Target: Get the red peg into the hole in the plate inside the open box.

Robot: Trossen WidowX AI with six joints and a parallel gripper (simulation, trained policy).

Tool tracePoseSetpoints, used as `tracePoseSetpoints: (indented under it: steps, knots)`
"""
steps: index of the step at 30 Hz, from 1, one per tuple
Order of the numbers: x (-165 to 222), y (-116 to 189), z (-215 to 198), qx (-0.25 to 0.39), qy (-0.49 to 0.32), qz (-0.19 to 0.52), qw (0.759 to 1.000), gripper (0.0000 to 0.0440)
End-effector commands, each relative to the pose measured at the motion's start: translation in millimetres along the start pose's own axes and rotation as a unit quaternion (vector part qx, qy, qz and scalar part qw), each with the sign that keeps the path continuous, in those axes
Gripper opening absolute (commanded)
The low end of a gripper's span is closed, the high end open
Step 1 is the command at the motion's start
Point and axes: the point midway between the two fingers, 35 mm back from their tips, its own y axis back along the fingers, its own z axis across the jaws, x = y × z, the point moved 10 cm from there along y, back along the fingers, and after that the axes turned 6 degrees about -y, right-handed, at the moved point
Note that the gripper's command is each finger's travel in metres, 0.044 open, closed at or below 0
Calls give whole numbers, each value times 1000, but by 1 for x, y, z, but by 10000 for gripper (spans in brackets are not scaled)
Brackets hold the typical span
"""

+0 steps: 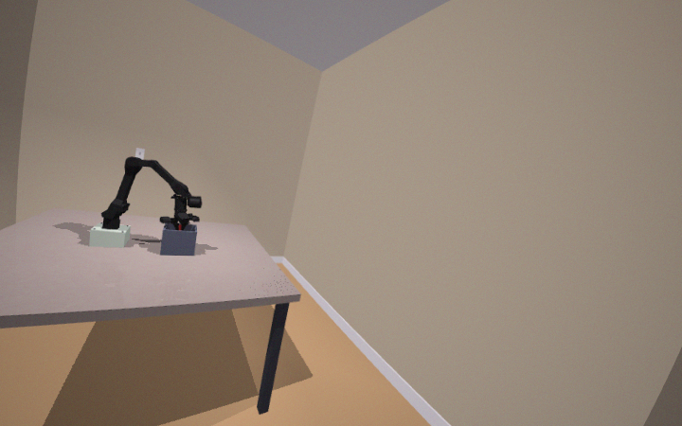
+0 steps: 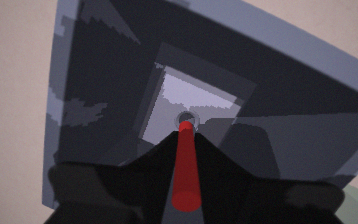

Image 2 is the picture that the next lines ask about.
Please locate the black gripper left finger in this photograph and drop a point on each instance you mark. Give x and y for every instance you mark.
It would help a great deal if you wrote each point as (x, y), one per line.
(141, 185)

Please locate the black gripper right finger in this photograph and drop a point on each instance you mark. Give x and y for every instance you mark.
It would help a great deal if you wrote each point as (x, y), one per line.
(230, 193)

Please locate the red peg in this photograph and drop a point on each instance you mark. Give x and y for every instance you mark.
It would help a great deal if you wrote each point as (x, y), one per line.
(186, 195)

